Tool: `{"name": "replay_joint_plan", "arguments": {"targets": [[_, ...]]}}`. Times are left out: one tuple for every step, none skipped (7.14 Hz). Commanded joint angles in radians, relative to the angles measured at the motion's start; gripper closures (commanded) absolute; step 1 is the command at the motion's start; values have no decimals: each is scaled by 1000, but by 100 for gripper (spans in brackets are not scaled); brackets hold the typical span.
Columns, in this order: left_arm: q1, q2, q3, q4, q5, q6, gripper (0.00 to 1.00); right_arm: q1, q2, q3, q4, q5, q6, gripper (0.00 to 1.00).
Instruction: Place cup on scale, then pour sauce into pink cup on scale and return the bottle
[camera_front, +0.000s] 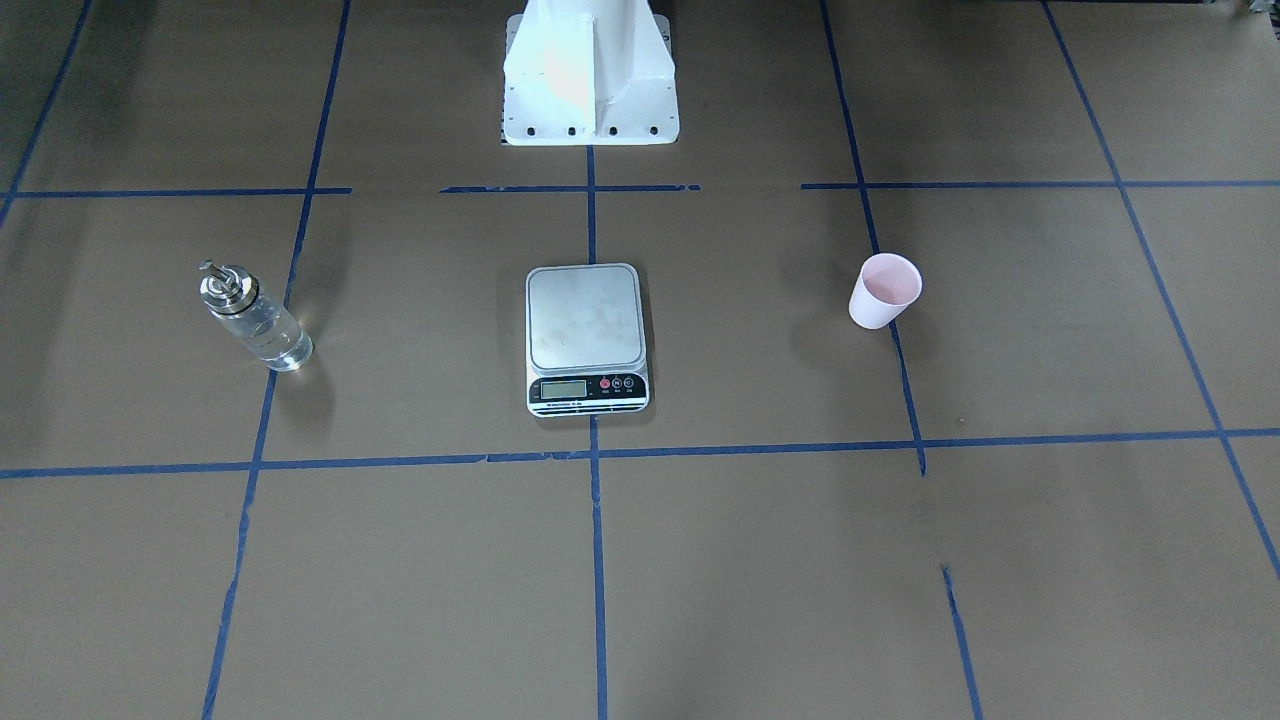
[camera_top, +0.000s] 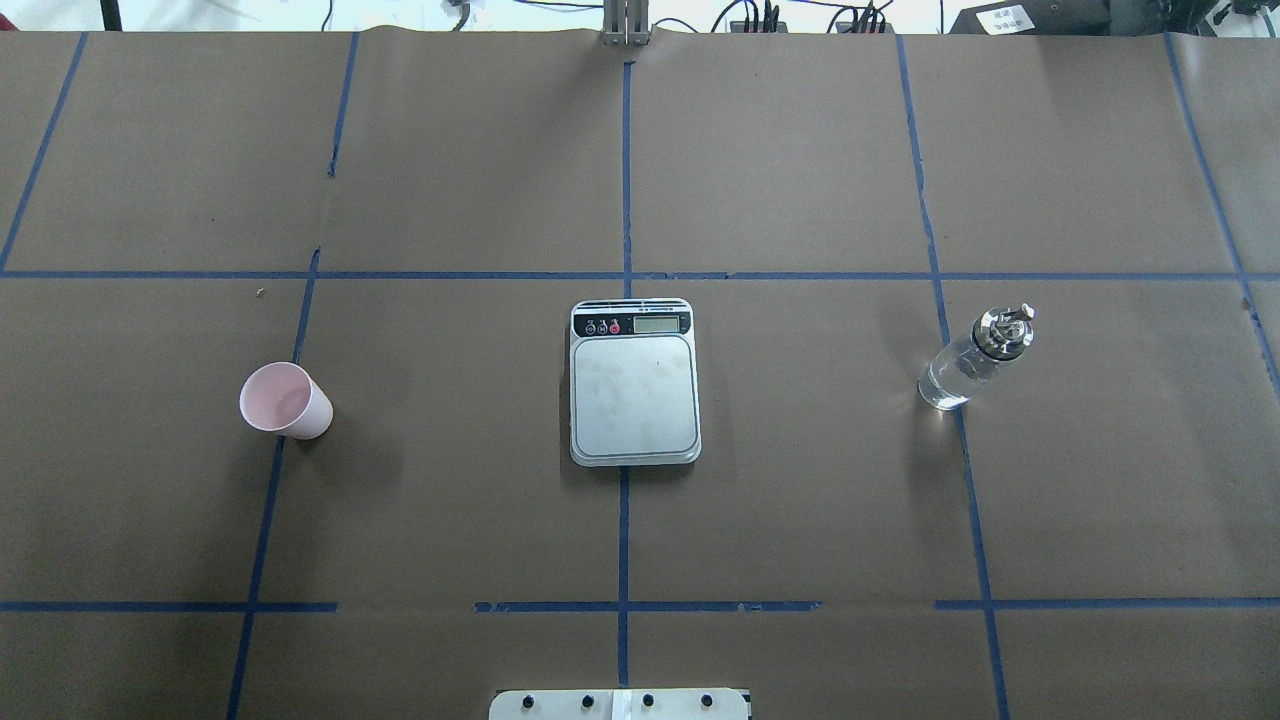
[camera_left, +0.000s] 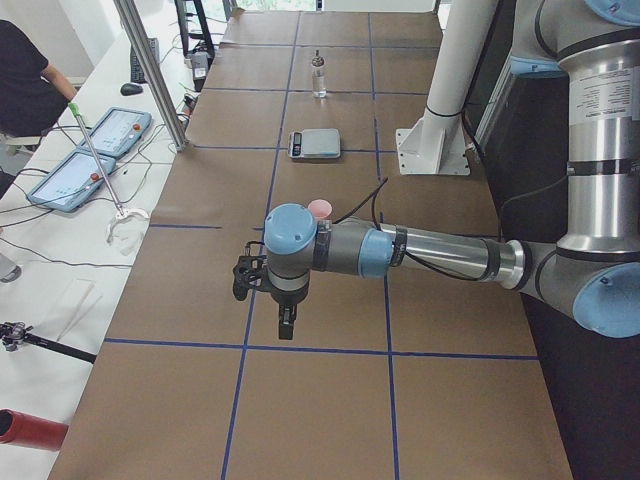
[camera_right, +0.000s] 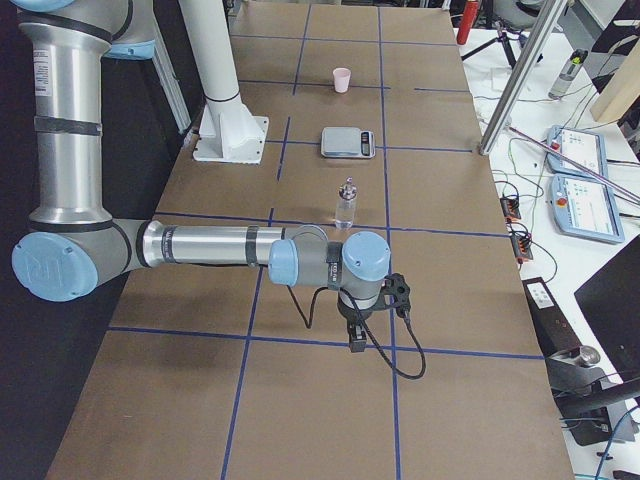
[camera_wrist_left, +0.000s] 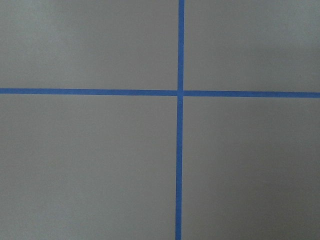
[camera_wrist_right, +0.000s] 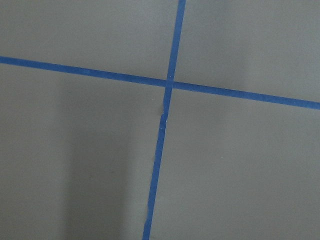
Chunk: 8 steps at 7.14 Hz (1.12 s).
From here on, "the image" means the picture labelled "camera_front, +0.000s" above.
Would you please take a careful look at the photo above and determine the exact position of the pink paper cup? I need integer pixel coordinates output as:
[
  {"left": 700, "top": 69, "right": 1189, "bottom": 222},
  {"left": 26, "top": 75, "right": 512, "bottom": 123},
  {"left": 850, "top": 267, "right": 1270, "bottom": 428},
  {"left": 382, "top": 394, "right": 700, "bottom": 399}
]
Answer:
[{"left": 847, "top": 252, "right": 924, "bottom": 331}]

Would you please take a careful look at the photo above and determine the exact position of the clear glass sauce bottle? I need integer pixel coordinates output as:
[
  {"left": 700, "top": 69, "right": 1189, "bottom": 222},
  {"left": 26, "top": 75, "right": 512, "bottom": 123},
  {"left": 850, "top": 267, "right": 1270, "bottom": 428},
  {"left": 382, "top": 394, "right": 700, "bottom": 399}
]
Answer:
[{"left": 198, "top": 259, "right": 314, "bottom": 372}]

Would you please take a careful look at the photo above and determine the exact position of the silver digital kitchen scale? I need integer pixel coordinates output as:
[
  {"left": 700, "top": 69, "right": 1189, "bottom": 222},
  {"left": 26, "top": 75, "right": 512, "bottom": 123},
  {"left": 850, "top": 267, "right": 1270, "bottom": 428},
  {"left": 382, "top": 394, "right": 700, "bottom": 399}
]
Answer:
[{"left": 524, "top": 263, "right": 652, "bottom": 418}]

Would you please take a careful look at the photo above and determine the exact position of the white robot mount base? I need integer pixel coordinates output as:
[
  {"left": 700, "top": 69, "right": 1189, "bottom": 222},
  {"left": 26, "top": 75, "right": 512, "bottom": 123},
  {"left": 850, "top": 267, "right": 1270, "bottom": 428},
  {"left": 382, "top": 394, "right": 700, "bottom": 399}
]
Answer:
[{"left": 500, "top": 1, "right": 681, "bottom": 147}]

